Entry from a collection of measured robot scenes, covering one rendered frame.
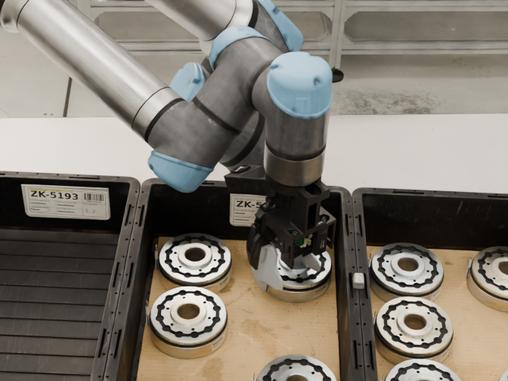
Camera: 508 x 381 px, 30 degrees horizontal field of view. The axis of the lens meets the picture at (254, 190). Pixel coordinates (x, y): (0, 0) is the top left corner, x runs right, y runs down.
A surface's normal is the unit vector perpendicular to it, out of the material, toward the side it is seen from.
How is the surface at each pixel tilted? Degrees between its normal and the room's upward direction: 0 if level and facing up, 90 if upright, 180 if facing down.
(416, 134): 0
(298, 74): 1
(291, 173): 90
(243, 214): 90
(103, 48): 18
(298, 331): 0
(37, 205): 90
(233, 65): 51
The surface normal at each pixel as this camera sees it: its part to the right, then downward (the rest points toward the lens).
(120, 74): -0.01, -0.35
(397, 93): 0.04, -0.77
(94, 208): -0.03, 0.64
